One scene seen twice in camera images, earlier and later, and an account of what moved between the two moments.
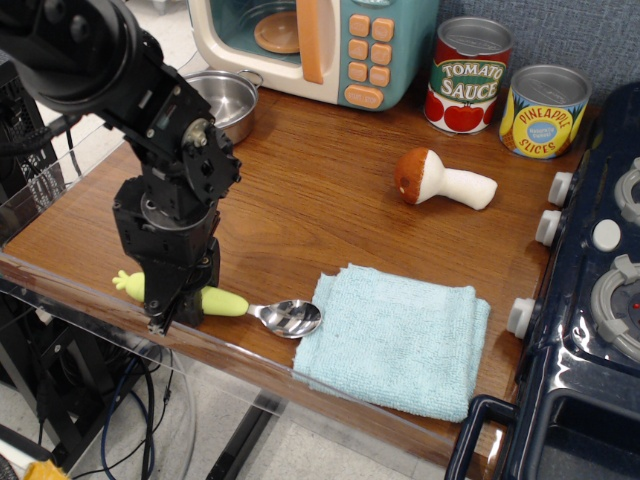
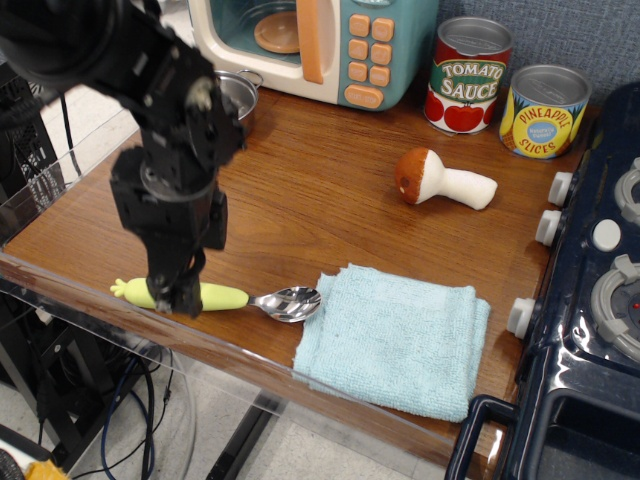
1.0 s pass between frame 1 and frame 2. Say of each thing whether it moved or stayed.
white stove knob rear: stayed
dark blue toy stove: stayed
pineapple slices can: stayed
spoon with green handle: moved
